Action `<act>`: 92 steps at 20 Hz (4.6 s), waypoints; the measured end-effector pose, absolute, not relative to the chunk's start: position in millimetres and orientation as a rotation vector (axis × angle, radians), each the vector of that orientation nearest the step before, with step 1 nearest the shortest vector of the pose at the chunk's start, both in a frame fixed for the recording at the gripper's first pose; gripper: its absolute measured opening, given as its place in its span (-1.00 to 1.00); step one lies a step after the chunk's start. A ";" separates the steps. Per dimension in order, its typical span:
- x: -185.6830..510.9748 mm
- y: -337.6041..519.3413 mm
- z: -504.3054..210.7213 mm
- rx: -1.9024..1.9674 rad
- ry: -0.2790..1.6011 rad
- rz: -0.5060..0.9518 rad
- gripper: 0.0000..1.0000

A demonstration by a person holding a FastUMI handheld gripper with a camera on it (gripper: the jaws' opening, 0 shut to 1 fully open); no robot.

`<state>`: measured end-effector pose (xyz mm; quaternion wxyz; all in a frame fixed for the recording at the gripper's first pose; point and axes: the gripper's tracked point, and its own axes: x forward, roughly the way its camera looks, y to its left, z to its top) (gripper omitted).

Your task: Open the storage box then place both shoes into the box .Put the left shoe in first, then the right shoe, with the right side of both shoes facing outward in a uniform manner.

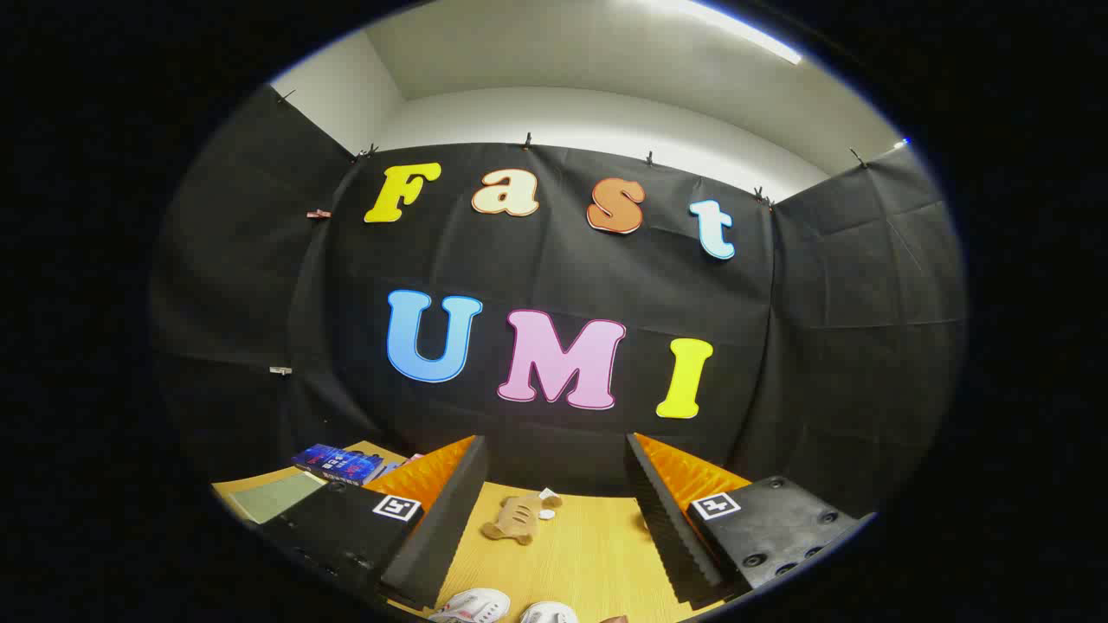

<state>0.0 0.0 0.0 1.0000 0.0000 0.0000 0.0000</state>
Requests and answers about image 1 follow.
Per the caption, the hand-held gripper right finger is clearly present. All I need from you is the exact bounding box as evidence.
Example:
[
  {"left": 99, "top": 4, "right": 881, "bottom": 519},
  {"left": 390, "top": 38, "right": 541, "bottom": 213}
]
[{"left": 625, "top": 433, "right": 875, "bottom": 607}]

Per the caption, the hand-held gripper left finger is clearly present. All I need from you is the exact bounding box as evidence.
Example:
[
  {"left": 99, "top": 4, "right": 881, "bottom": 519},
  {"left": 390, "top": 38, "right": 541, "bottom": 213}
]
[{"left": 260, "top": 435, "right": 490, "bottom": 611}]

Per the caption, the green fabric storage box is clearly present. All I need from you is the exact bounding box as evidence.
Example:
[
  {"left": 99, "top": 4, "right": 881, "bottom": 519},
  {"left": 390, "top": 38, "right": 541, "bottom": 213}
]
[{"left": 227, "top": 472, "right": 328, "bottom": 524}]

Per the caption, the brown plush toy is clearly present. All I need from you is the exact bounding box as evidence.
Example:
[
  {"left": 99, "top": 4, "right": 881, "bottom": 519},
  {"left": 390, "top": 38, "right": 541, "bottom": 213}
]
[{"left": 481, "top": 489, "right": 564, "bottom": 546}]

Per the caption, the dark blue book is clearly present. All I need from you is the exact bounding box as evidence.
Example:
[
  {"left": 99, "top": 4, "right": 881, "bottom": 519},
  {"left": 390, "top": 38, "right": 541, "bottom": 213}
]
[{"left": 293, "top": 444, "right": 386, "bottom": 486}]

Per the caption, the black backdrop cloth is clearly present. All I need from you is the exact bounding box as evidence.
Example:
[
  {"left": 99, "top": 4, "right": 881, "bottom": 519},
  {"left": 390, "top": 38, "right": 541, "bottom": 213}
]
[{"left": 151, "top": 87, "right": 966, "bottom": 520}]

